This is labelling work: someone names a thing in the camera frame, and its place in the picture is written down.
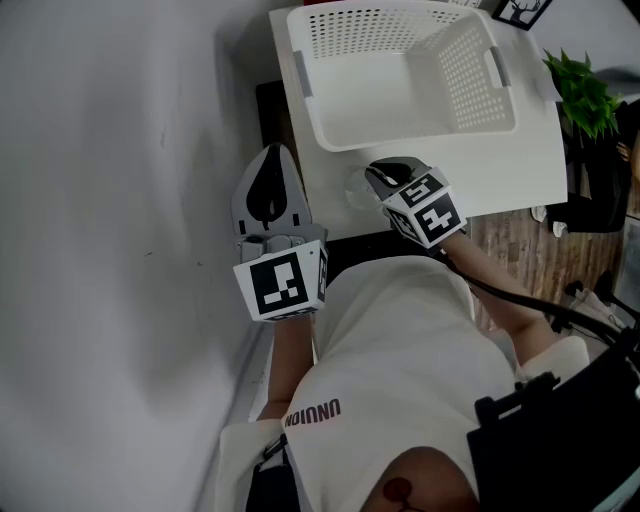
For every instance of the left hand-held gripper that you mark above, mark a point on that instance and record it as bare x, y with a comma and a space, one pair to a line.
280, 285

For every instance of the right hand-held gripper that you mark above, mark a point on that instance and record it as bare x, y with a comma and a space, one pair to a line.
430, 215

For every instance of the clear glass cup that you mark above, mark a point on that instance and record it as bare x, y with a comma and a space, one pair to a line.
356, 194

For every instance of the white plastic basket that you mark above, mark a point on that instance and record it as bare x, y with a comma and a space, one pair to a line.
365, 115

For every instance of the person's right forearm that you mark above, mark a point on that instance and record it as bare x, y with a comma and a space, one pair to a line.
490, 275

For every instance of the person's left forearm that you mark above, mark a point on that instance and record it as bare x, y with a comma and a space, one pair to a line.
290, 360

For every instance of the white t-shirt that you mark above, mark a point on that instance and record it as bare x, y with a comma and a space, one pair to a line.
395, 345

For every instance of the black framed deer picture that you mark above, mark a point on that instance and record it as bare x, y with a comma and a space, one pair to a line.
520, 12

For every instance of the green potted plant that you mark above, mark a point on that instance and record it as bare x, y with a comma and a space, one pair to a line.
585, 95

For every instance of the dark red round pendant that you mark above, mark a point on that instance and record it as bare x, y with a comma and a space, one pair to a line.
397, 490

